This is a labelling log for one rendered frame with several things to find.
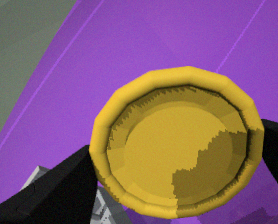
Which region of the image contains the yellow plate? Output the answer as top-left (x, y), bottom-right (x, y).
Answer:
top-left (90, 67), bottom-right (264, 220)

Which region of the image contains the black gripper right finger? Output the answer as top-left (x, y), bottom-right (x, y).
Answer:
top-left (260, 119), bottom-right (278, 184)

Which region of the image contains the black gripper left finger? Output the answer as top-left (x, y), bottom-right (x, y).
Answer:
top-left (0, 145), bottom-right (98, 224)

